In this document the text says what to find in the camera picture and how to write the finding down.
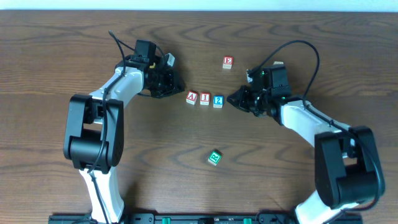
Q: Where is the red letter A block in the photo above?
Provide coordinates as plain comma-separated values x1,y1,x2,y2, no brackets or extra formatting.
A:
186,91,198,105

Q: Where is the blue number 2 block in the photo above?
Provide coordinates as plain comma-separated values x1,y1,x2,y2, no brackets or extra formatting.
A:
213,95,224,108

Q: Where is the red letter I block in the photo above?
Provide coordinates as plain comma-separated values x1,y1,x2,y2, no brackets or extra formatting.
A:
200,93,210,106

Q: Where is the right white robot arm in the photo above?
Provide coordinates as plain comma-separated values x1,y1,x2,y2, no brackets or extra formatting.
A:
227,65,385,223

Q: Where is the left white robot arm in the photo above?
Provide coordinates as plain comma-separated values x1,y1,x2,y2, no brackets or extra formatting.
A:
63,54,183,223

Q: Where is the red letter E block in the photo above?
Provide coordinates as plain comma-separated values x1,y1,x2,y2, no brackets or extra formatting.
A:
222,56,234,70

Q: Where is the green letter R block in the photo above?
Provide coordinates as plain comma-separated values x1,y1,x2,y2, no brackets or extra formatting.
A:
208,150,222,166

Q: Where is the left black cable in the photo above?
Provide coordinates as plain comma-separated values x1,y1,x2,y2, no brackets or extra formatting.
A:
71,30,167,224

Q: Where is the black cable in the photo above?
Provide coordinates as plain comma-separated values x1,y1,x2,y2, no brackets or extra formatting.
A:
248,39,383,224
71,30,167,224

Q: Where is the right black cable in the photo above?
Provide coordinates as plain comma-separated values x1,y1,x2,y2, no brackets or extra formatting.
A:
248,39,383,224

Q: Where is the black mounting rail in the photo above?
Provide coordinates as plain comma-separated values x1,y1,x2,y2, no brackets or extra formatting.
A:
48,213,363,224

